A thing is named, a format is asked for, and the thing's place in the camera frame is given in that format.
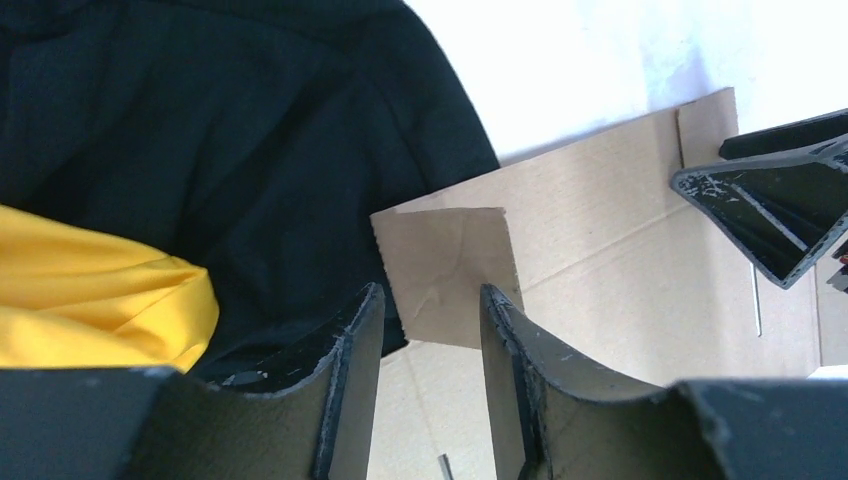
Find yellow shirt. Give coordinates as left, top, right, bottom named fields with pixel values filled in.
left=1, top=206, right=219, bottom=372

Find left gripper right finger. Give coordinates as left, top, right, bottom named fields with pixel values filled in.
left=479, top=284, right=847, bottom=479

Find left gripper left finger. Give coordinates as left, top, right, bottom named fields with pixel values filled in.
left=1, top=284, right=385, bottom=479

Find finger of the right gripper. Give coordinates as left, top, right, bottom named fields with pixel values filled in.
left=719, top=109, right=847, bottom=160
left=670, top=136, right=847, bottom=289

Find black cloth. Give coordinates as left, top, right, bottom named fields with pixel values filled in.
left=1, top=1, right=499, bottom=381

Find brown cardboard box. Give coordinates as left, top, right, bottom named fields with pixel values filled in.
left=368, top=88, right=847, bottom=479

